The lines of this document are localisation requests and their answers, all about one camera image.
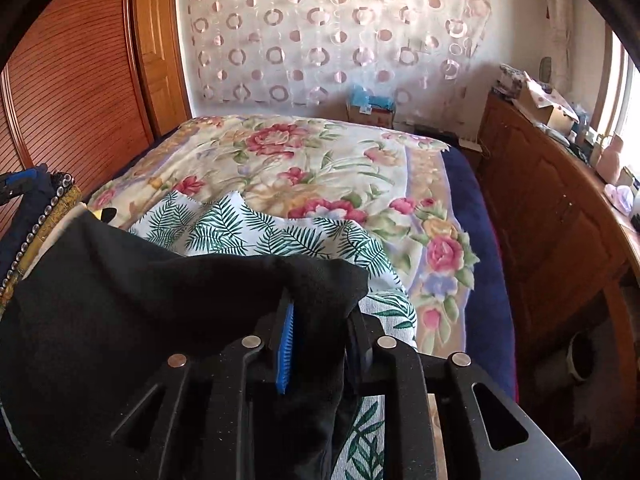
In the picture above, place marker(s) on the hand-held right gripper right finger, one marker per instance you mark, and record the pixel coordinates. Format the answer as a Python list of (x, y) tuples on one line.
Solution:
[(400, 385)]

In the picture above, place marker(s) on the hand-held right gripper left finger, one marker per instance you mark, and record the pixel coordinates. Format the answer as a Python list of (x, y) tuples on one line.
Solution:
[(285, 355)]

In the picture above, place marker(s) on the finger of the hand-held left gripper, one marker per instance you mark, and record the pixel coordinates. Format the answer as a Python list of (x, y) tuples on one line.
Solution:
[(20, 180)]

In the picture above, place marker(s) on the black printed t-shirt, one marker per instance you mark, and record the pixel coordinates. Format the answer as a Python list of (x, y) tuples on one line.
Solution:
[(125, 300)]

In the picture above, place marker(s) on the navy garment with studded trim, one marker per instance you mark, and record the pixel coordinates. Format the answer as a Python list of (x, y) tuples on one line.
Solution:
[(30, 210)]

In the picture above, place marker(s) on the wooden slatted wardrobe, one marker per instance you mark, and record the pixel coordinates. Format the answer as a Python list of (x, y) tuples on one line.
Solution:
[(75, 85)]

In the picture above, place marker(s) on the palm leaf printed cloth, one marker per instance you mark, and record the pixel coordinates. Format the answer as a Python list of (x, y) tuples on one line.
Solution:
[(280, 240)]

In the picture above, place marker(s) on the navy bed sheet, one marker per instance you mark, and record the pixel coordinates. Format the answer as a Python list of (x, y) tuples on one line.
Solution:
[(480, 240)]

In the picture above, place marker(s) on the dark trash bin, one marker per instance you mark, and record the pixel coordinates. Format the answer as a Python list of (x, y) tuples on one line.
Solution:
[(582, 355)]

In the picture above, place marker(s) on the floral blanket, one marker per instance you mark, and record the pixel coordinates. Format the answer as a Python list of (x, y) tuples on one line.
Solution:
[(300, 170)]

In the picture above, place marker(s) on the long wooden cabinet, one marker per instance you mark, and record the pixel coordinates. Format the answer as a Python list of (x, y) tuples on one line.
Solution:
[(550, 200)]

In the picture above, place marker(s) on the white power strip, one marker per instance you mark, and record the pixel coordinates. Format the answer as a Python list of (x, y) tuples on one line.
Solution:
[(470, 141)]

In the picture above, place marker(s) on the cardboard box with blue bags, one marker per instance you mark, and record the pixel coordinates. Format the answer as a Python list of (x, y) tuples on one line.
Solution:
[(370, 110)]

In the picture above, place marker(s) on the pink plastic bag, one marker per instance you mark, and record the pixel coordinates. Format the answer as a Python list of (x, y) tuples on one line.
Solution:
[(620, 199)]

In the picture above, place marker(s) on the pink bottle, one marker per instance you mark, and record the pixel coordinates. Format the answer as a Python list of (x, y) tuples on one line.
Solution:
[(611, 160)]

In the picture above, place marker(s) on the open cardboard box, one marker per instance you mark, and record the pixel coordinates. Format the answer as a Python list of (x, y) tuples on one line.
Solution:
[(547, 110)]

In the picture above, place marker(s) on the sheer circle-pattern curtain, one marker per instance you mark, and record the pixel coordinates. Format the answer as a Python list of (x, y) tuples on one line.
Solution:
[(325, 35)]

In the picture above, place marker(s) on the floral storage box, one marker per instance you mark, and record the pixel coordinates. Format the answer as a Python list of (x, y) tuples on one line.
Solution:
[(509, 79)]

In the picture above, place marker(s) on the dark oval object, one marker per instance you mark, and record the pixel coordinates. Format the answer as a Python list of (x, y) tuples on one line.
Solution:
[(545, 68)]

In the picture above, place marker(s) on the wooden framed window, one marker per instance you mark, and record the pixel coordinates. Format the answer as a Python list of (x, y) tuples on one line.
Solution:
[(622, 100)]

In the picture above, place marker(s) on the bundled patterned window curtain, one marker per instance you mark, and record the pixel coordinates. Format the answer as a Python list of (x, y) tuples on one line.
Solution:
[(555, 10)]

